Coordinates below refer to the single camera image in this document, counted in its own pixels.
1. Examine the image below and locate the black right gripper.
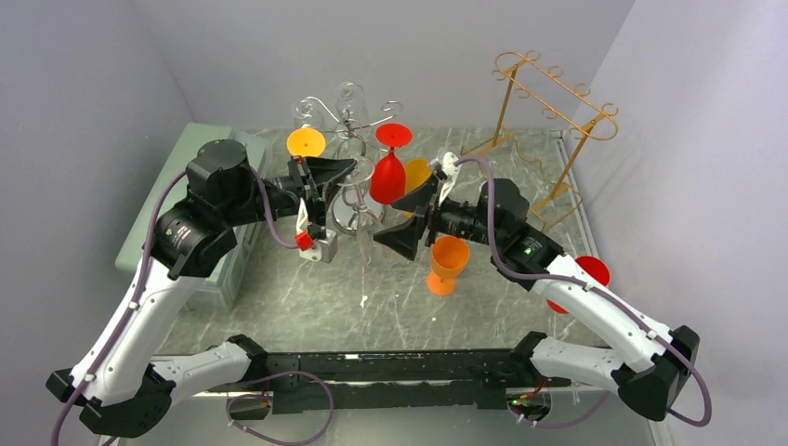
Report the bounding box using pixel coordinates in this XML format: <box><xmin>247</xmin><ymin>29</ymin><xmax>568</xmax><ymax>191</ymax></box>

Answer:
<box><xmin>374</xmin><ymin>173</ymin><xmax>504</xmax><ymax>259</ymax></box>

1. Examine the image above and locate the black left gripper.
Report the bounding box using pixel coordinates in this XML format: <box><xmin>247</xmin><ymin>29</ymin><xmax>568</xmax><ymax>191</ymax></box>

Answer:
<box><xmin>220</xmin><ymin>154</ymin><xmax>354</xmax><ymax>227</ymax></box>

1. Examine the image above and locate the orange plastic goblet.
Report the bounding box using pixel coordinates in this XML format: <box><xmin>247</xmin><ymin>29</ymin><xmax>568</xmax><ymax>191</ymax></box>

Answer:
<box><xmin>427</xmin><ymin>235</ymin><xmax>470</xmax><ymax>296</ymax></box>
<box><xmin>404</xmin><ymin>158</ymin><xmax>432</xmax><ymax>194</ymax></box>
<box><xmin>286</xmin><ymin>127</ymin><xmax>327</xmax><ymax>157</ymax></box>

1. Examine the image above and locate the red plastic goblet back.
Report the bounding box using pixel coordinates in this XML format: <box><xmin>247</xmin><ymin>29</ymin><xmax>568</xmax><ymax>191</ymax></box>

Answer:
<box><xmin>369</xmin><ymin>123</ymin><xmax>413</xmax><ymax>205</ymax></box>

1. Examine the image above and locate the red plastic goblet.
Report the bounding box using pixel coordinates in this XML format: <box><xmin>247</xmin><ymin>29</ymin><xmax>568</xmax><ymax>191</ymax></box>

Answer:
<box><xmin>369</xmin><ymin>123</ymin><xmax>413</xmax><ymax>205</ymax></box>
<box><xmin>575</xmin><ymin>256</ymin><xmax>611</xmax><ymax>286</ymax></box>

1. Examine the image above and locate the clear ribbed wine glass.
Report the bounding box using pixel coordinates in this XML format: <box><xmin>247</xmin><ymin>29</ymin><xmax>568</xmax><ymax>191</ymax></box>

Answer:
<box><xmin>292</xmin><ymin>98</ymin><xmax>322</xmax><ymax>129</ymax></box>
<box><xmin>335</xmin><ymin>82</ymin><xmax>369</xmax><ymax>130</ymax></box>

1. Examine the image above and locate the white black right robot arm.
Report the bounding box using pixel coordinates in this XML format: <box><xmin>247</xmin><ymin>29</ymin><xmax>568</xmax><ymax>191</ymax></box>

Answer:
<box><xmin>374</xmin><ymin>177</ymin><xmax>700</xmax><ymax>421</ymax></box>

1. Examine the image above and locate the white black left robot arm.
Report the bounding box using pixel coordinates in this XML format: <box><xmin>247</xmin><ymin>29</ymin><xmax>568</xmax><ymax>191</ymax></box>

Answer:
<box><xmin>46</xmin><ymin>139</ymin><xmax>357</xmax><ymax>439</ymax></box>

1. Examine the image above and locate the chrome wine glass rack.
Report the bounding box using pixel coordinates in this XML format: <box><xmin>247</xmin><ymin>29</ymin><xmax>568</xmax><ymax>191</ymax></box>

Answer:
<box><xmin>294</xmin><ymin>83</ymin><xmax>404</xmax><ymax>238</ymax></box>

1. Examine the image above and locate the gold wine glass rack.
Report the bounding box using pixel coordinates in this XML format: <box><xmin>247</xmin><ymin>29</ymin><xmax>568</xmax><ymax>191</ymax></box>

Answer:
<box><xmin>460</xmin><ymin>50</ymin><xmax>620</xmax><ymax>232</ymax></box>

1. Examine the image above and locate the orange plastic goblet back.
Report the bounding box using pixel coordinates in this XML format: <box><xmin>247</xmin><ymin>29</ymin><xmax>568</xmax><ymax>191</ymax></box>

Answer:
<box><xmin>404</xmin><ymin>158</ymin><xmax>432</xmax><ymax>194</ymax></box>

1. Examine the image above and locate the green plastic storage box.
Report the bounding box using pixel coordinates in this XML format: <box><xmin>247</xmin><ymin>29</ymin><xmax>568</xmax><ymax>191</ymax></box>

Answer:
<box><xmin>114</xmin><ymin>123</ymin><xmax>273</xmax><ymax>311</ymax></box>

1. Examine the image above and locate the red plastic goblet lying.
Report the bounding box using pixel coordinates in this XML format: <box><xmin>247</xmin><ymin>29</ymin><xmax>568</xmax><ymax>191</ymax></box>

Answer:
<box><xmin>575</xmin><ymin>256</ymin><xmax>611</xmax><ymax>286</ymax></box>

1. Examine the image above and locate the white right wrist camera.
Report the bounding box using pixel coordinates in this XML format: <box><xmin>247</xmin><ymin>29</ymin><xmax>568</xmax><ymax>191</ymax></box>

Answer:
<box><xmin>436</xmin><ymin>151</ymin><xmax>461</xmax><ymax>204</ymax></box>

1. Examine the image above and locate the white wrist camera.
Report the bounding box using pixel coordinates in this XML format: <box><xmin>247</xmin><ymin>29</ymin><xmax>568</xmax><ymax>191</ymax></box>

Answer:
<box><xmin>294</xmin><ymin>199</ymin><xmax>338</xmax><ymax>263</ymax></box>
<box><xmin>436</xmin><ymin>151</ymin><xmax>461</xmax><ymax>204</ymax></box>

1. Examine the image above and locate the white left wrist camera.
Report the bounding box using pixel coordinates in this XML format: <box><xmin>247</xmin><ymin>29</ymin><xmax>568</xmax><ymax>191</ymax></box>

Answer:
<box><xmin>294</xmin><ymin>199</ymin><xmax>338</xmax><ymax>263</ymax></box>

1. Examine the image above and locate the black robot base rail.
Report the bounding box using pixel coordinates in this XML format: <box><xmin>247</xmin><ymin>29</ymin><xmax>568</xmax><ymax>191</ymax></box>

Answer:
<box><xmin>211</xmin><ymin>348</ymin><xmax>570</xmax><ymax>414</ymax></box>

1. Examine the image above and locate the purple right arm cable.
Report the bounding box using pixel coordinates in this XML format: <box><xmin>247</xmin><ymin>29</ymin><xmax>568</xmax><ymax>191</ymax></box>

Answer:
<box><xmin>455</xmin><ymin>154</ymin><xmax>714</xmax><ymax>430</ymax></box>

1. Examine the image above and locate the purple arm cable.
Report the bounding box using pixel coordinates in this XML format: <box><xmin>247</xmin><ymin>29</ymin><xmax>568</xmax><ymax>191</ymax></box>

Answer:
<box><xmin>455</xmin><ymin>154</ymin><xmax>714</xmax><ymax>430</ymax></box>
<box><xmin>48</xmin><ymin>165</ymin><xmax>336</xmax><ymax>446</ymax></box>

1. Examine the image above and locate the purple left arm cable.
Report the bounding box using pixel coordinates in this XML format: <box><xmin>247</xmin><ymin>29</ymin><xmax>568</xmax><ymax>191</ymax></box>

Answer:
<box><xmin>48</xmin><ymin>165</ymin><xmax>336</xmax><ymax>446</ymax></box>

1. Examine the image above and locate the aluminium frame rail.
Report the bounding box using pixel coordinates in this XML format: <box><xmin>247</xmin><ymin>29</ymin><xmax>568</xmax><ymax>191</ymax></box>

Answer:
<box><xmin>98</xmin><ymin>348</ymin><xmax>676</xmax><ymax>446</ymax></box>

